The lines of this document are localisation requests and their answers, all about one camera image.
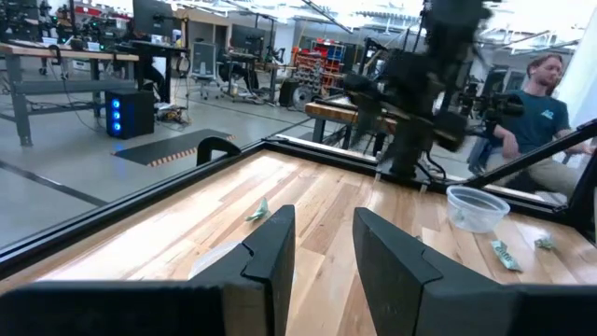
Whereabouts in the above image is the person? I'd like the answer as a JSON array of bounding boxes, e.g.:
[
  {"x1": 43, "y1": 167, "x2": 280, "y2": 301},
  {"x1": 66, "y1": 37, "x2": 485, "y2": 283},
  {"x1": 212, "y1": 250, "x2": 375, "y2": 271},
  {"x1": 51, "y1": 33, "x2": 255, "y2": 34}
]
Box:
[{"x1": 483, "y1": 52, "x2": 594, "y2": 197}]

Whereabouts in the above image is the grey office chair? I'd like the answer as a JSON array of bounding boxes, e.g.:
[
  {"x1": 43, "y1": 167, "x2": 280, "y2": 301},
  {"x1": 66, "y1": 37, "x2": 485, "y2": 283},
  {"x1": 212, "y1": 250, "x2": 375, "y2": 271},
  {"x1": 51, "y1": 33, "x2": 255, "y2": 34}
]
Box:
[{"x1": 188, "y1": 41, "x2": 220, "y2": 101}]

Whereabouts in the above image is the clear plastic container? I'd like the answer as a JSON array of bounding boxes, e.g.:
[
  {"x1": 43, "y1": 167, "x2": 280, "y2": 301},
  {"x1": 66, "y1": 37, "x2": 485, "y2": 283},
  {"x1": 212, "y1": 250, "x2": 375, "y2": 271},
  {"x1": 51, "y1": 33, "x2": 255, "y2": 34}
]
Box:
[{"x1": 446, "y1": 185, "x2": 511, "y2": 234}]

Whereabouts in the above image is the black table frame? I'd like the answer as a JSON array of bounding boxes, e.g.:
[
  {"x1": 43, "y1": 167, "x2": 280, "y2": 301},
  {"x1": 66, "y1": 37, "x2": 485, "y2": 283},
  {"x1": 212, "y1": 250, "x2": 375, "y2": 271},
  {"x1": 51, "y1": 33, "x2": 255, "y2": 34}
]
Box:
[{"x1": 0, "y1": 134, "x2": 597, "y2": 276}]

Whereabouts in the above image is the wooden workbench with grey legs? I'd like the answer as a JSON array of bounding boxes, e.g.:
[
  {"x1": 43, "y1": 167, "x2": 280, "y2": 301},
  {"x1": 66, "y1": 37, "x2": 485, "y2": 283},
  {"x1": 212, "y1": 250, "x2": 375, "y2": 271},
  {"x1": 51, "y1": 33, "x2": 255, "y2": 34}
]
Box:
[{"x1": 0, "y1": 40, "x2": 141, "y2": 147}]

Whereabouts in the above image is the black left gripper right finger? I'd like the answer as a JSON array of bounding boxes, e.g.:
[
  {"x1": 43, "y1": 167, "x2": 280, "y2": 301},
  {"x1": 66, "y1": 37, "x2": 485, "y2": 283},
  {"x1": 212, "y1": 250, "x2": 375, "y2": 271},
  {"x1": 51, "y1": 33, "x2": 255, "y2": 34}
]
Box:
[{"x1": 352, "y1": 206, "x2": 597, "y2": 336}]

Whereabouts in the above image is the black diagonal frame strut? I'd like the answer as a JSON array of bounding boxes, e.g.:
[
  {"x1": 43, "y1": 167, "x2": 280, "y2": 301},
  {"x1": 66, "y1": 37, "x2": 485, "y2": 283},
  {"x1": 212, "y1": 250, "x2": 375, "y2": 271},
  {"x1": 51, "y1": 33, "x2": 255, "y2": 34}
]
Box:
[{"x1": 464, "y1": 119, "x2": 597, "y2": 189}]

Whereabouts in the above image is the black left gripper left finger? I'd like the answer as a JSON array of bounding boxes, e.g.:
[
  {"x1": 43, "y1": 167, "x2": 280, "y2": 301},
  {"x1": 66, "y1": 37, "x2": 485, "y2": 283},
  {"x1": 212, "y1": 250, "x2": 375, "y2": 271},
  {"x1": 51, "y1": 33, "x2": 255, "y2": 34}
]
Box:
[{"x1": 0, "y1": 204, "x2": 297, "y2": 336}]

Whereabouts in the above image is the black floor mat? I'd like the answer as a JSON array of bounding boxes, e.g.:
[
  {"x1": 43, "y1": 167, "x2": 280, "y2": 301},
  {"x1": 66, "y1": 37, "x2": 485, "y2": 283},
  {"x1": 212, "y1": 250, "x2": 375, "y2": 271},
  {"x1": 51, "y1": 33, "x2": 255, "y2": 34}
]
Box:
[{"x1": 113, "y1": 128, "x2": 236, "y2": 168}]

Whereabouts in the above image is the flat green printed wrapper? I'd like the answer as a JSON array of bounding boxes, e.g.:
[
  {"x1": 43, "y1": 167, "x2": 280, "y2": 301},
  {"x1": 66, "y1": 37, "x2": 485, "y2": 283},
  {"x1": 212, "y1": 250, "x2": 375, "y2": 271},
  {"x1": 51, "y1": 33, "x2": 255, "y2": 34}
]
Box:
[{"x1": 490, "y1": 239, "x2": 524, "y2": 273}]

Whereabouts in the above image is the wooden workbench with black legs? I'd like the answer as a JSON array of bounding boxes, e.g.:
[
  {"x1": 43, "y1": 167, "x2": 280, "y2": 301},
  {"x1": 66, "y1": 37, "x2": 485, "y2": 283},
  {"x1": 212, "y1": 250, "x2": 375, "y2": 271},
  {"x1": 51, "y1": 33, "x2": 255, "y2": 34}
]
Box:
[{"x1": 304, "y1": 99, "x2": 398, "y2": 147}]

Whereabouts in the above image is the computer tower with blue lights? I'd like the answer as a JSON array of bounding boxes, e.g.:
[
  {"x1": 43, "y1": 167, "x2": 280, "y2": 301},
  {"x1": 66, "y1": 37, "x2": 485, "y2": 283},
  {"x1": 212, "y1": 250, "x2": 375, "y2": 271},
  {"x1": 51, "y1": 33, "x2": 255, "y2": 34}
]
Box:
[{"x1": 104, "y1": 89, "x2": 156, "y2": 140}]

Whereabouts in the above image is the large black monitor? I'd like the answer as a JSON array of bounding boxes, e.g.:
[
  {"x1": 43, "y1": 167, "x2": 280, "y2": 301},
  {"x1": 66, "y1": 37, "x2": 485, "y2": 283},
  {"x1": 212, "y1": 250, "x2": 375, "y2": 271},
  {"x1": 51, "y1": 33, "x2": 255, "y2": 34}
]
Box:
[{"x1": 132, "y1": 0, "x2": 175, "y2": 38}]

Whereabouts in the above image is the red parts bin shelf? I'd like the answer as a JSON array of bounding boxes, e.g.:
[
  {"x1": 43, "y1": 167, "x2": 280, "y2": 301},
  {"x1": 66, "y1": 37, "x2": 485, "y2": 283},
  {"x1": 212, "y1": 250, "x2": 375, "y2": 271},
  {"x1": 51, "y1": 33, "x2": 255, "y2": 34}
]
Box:
[{"x1": 291, "y1": 38, "x2": 347, "y2": 97}]

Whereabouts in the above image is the black curved handle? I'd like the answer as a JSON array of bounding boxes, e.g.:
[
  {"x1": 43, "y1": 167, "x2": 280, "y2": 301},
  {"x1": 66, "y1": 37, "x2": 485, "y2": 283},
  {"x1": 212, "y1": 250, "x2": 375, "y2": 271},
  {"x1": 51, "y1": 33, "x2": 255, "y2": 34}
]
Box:
[{"x1": 196, "y1": 135, "x2": 243, "y2": 167}]

